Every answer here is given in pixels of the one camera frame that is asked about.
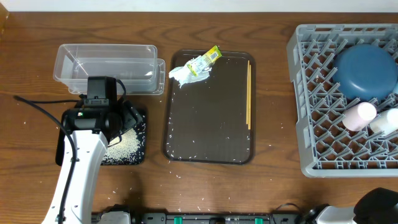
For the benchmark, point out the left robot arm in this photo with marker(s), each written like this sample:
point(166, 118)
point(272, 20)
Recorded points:
point(85, 133)

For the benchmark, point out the black plastic tray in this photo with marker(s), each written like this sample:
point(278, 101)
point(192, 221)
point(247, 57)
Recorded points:
point(124, 128)

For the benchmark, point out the grey dishwasher rack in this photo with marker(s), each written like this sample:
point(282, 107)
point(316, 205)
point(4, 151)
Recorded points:
point(326, 148)

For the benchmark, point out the light blue small bowl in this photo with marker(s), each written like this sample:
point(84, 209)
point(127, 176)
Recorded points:
point(395, 90)

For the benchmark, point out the clear plastic bin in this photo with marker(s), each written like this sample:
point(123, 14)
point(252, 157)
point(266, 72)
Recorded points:
point(74, 52)

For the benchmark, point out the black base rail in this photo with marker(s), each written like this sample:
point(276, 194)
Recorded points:
point(123, 214)

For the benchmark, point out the wooden chopstick right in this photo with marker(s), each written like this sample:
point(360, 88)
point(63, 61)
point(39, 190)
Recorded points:
point(249, 98)

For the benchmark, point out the dark blue plate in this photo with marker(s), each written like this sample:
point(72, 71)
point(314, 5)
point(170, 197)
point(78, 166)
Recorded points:
point(365, 71)

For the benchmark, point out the white green cup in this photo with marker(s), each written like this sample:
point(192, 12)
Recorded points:
point(386, 123)

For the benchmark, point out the wooden chopstick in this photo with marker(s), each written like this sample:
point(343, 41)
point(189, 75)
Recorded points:
point(247, 93)
point(249, 98)

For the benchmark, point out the brown serving tray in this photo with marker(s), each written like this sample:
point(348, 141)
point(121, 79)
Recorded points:
point(205, 121)

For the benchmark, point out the pile of white rice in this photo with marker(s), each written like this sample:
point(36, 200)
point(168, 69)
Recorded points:
point(129, 150)

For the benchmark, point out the wooden chopstick left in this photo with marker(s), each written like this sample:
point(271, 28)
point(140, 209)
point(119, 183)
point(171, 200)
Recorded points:
point(247, 93)

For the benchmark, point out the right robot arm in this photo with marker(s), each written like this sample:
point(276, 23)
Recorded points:
point(379, 206)

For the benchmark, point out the pink white cup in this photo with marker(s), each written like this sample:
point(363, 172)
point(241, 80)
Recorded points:
point(359, 116)

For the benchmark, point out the crumpled white green wrapper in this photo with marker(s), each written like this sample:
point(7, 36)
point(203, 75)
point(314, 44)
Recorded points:
point(196, 69)

